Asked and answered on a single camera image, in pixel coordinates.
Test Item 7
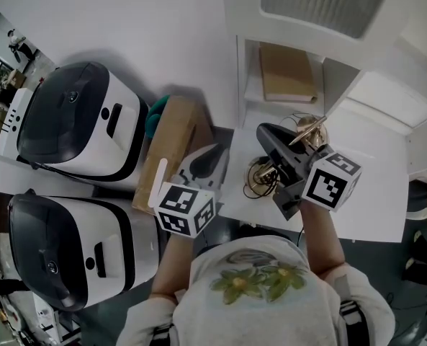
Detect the teal round object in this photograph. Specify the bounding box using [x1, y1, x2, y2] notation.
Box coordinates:
[145, 94, 171, 141]

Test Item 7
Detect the gold desk lamp white globe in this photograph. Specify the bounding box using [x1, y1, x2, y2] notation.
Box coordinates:
[242, 112, 329, 200]

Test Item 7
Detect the white table top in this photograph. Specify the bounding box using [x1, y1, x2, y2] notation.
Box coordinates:
[216, 113, 410, 245]

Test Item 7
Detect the white shelf cabinet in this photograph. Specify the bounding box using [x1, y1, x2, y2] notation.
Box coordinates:
[221, 0, 427, 137]

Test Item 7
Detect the tan book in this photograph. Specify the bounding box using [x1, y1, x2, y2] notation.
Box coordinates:
[259, 42, 319, 105]

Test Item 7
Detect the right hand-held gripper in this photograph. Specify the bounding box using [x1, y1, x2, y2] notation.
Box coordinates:
[256, 122, 364, 222]

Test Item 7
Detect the brown cardboard box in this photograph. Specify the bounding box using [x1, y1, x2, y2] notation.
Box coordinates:
[131, 95, 215, 216]

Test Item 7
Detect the person's left forearm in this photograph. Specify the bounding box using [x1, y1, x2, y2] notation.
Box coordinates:
[150, 231, 199, 298]

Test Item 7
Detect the white panel with black slots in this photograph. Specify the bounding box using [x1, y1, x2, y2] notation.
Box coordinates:
[0, 87, 35, 155]

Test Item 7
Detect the person's right forearm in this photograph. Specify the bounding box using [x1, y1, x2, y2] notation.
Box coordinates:
[298, 200, 346, 278]

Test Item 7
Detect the black striped harness strap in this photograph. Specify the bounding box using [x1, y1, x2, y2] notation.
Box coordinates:
[339, 298, 371, 346]
[151, 321, 175, 346]

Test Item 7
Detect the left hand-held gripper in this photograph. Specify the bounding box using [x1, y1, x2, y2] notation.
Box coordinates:
[154, 144, 230, 238]

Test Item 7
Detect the black and white robot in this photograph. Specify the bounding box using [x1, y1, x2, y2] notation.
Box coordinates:
[15, 61, 150, 192]
[6, 188, 161, 314]

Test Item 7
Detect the white flower print shirt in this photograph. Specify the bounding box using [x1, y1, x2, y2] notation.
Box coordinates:
[115, 234, 397, 346]

